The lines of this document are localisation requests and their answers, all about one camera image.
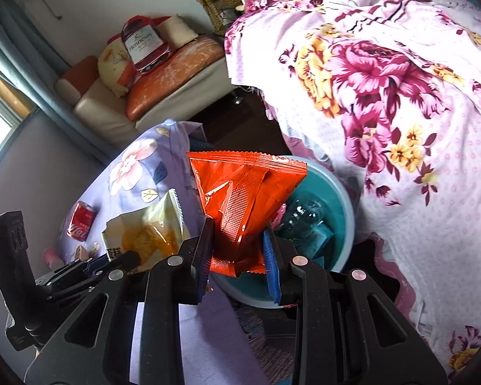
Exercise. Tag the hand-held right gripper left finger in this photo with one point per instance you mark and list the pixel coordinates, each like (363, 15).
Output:
(204, 264)

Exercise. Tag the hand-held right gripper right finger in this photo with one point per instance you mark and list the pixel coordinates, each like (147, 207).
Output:
(271, 268)

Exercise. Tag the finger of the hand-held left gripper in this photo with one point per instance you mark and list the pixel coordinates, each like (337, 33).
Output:
(124, 260)
(70, 280)

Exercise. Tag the pink paper cup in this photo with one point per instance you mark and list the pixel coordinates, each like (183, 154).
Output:
(51, 256)

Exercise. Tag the yellow bread bag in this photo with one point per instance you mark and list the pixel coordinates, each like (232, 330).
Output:
(152, 236)

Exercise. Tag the light blue carton box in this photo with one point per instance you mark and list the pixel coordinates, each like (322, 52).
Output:
(318, 238)

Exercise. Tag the red soda can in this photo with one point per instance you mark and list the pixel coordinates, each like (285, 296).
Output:
(80, 220)

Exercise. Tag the clear bottle with green label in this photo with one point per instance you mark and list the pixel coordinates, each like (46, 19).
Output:
(304, 216)

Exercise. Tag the orange-red snack wrapper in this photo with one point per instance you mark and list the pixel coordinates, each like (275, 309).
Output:
(240, 192)

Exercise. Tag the teal plastic basin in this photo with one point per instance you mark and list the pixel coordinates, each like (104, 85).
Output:
(328, 208)

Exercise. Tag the lilac padded headboard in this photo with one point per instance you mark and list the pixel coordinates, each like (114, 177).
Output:
(24, 176)

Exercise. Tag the purple floral cloth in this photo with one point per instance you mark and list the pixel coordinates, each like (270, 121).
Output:
(136, 160)

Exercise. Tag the beige sofa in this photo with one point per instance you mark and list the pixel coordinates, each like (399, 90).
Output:
(100, 104)

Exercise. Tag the blue curtain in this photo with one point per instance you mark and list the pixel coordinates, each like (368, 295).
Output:
(24, 72)

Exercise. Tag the orange seat cushion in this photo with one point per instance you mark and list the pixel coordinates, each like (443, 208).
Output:
(172, 76)

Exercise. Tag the yellow pillow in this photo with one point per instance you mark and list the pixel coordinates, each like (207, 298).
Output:
(112, 64)

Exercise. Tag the pink floral bedsheet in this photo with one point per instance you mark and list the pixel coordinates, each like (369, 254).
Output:
(384, 88)

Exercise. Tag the red bottle print bag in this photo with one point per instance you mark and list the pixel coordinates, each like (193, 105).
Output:
(144, 44)

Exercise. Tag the beige pillow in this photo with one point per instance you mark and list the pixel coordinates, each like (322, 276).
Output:
(180, 28)

